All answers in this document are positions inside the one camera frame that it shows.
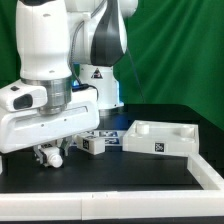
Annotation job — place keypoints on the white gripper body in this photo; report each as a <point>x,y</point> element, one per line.
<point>19,130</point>

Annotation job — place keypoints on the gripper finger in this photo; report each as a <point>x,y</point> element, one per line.
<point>39,154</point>
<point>64,146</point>

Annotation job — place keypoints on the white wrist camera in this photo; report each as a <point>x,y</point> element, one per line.
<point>19,96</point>

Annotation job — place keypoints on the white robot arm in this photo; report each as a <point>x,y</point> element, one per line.
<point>43,109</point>

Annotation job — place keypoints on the white tag sheet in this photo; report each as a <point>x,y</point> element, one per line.
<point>111,137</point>

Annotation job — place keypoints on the white block left edge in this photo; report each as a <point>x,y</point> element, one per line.
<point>1,165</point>

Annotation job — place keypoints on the white square table top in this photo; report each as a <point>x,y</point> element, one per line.
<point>162,138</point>

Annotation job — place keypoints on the white L-shaped fence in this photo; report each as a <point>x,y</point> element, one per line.
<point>208,201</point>

